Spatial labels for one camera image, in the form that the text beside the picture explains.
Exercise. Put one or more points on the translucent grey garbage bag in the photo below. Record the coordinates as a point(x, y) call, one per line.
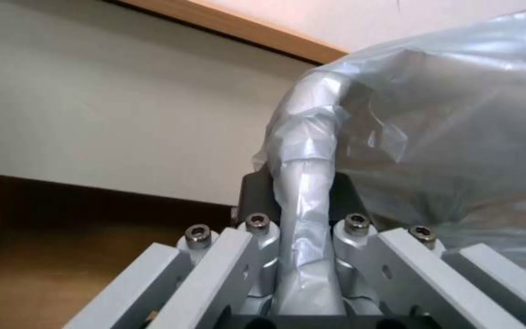
point(427, 137)

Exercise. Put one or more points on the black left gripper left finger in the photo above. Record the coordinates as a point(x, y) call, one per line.
point(208, 270)

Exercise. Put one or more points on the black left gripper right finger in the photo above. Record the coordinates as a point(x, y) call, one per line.
point(409, 270)

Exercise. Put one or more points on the light wooden ledge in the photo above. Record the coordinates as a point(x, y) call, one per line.
point(244, 24)

